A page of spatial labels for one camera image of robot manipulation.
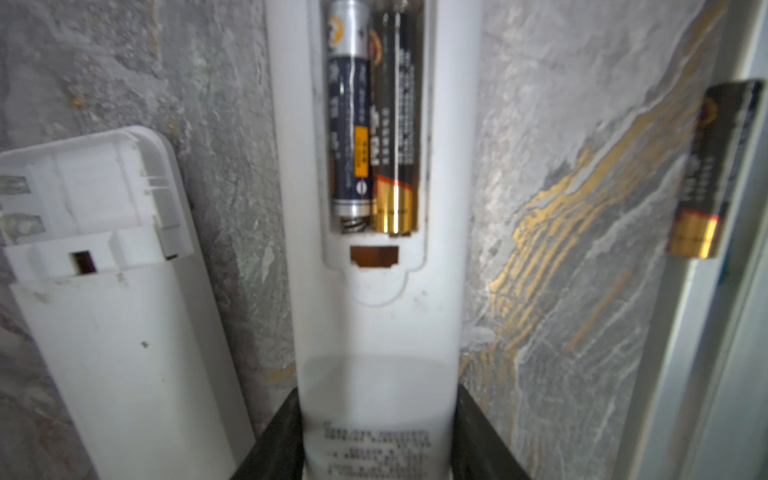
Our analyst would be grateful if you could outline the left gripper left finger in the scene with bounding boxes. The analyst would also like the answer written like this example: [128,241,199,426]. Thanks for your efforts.
[230,388,305,480]

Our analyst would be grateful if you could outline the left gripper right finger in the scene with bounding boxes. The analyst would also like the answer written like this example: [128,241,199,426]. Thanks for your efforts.
[451,384,531,480]

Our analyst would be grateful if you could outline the long white TV remote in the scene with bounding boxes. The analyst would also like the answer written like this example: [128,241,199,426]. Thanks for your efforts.
[266,1,482,479]

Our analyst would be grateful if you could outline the white air conditioner remote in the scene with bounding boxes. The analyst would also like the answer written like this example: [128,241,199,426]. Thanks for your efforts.
[1,126,255,479]

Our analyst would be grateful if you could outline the black gold battery in TV remote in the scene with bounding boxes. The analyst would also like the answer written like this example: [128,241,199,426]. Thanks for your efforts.
[371,1,417,236]

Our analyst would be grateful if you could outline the blue silver battery in TV remote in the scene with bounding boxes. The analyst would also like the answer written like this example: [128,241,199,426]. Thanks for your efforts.
[326,1,373,233]

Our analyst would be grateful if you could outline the black gold AA battery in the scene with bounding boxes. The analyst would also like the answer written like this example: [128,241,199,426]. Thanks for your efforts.
[667,79,765,259]

